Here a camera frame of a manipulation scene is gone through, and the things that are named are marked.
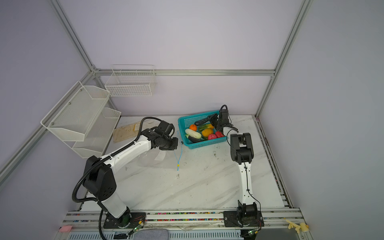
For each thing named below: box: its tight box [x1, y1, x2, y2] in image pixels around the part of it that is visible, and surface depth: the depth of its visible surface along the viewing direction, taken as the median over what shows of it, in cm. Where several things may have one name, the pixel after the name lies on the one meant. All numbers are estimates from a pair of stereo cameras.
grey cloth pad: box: [133, 229, 169, 240], surface depth 69 cm
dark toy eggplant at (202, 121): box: [194, 117, 212, 125], surface depth 111 cm
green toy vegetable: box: [198, 124, 208, 131], surface depth 112 cm
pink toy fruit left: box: [208, 133, 217, 140], surface depth 103 cm
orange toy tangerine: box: [189, 124, 197, 131], surface depth 110 cm
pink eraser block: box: [59, 225, 73, 233], surface depth 72 cm
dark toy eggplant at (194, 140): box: [188, 136, 205, 143], surface depth 106 cm
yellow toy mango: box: [202, 128, 213, 137], surface depth 106 cm
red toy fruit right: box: [215, 131, 225, 138], surface depth 103 cm
